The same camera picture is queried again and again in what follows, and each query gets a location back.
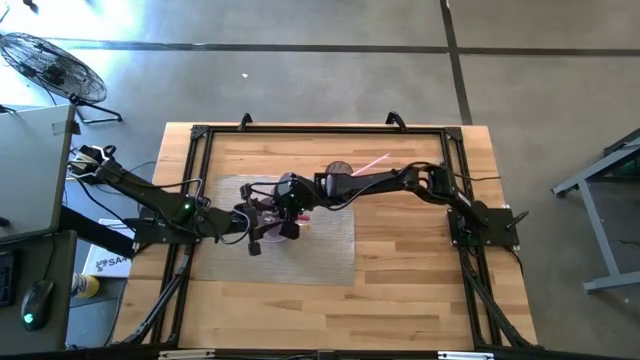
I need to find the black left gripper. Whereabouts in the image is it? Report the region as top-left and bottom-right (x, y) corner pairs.
(228, 202), (284, 257)

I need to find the black floor fan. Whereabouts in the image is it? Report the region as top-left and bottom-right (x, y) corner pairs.
(0, 31), (124, 125)

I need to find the black keyboard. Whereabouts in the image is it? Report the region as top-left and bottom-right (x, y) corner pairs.
(0, 251), (15, 309)

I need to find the white cardboard box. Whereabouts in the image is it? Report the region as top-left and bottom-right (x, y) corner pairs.
(81, 218), (137, 279)

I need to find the grey metal table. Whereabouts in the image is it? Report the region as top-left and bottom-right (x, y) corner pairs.
(552, 127), (640, 295)

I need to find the grey desk top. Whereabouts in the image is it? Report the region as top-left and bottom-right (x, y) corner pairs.
(0, 103), (76, 246)

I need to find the grey woven placemat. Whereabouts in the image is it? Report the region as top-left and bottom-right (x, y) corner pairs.
(193, 173), (357, 287)

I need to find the black computer mouse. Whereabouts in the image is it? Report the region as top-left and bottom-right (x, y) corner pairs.
(20, 278), (55, 332)

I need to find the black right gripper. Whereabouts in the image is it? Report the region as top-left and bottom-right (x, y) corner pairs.
(239, 183), (302, 240)

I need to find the pink drinking straw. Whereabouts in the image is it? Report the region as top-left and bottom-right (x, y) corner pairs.
(351, 153), (391, 177)

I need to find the silver metal bracket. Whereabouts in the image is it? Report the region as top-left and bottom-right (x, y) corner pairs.
(438, 351), (496, 360)
(158, 349), (216, 360)

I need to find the dark desk surface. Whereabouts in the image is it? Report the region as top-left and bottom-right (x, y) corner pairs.
(0, 229), (79, 351)

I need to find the yellow bottle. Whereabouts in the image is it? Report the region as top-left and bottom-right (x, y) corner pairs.
(71, 272), (101, 300)

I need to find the black aluminium table frame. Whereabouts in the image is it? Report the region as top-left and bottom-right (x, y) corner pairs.
(119, 123), (539, 351)

